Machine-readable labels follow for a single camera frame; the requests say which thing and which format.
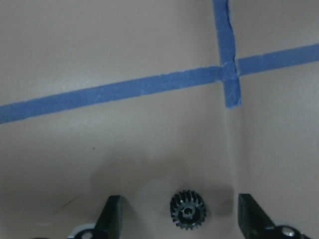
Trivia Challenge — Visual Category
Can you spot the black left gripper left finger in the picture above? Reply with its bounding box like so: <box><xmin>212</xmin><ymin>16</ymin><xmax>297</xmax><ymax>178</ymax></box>
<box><xmin>67</xmin><ymin>195</ymin><xmax>122</xmax><ymax>239</ymax></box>

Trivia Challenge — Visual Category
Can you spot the small black bearing gear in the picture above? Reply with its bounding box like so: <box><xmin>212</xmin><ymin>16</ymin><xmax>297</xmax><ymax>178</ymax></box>
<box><xmin>169</xmin><ymin>190</ymin><xmax>207</xmax><ymax>230</ymax></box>

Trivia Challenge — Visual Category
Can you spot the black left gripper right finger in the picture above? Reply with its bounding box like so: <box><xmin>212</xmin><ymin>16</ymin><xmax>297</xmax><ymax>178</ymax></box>
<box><xmin>237</xmin><ymin>193</ymin><xmax>308</xmax><ymax>239</ymax></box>

